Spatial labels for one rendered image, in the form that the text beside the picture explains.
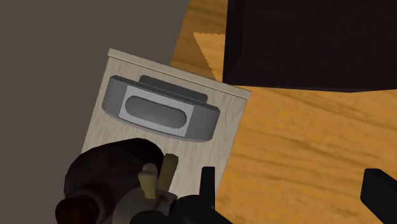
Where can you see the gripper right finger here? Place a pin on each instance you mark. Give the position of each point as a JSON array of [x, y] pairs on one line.
[[380, 192]]

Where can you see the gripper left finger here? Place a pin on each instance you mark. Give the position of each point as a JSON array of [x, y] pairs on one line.
[[207, 186]]

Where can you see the pale wood bedside table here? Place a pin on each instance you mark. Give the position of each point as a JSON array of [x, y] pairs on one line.
[[221, 139]]

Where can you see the grey oval alarm clock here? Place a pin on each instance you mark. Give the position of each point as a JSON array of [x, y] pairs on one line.
[[201, 122]]

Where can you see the black robot stand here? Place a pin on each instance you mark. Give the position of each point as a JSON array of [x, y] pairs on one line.
[[310, 43]]

